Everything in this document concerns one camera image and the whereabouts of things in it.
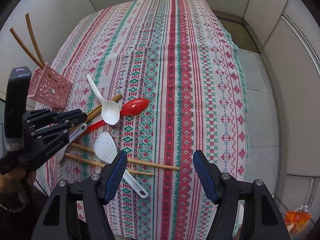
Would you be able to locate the white plastic soup spoon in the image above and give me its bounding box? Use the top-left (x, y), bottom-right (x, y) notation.
top-left (87, 74), bottom-right (120, 125)

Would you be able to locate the orange snack bag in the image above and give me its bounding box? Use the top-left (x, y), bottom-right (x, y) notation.
top-left (284, 211), bottom-right (312, 238)

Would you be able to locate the pink lattice utensil basket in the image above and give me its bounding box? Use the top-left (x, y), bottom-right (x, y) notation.
top-left (28, 63), bottom-right (72, 108)

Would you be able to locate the white rice paddle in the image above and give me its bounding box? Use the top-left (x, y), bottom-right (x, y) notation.
top-left (94, 132), bottom-right (149, 199)

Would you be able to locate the patterned woven tablecloth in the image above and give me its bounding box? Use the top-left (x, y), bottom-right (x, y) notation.
top-left (52, 0), bottom-right (248, 239)

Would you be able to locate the wooden chopstick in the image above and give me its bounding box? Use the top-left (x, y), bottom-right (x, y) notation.
top-left (70, 104), bottom-right (102, 134)
top-left (87, 94), bottom-right (122, 118)
top-left (71, 143), bottom-right (180, 170)
top-left (10, 28), bottom-right (43, 69)
top-left (25, 13), bottom-right (45, 69)
top-left (65, 153), bottom-right (154, 176)

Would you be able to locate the red plastic spoon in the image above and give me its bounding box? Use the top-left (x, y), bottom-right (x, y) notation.
top-left (83, 98), bottom-right (150, 135)

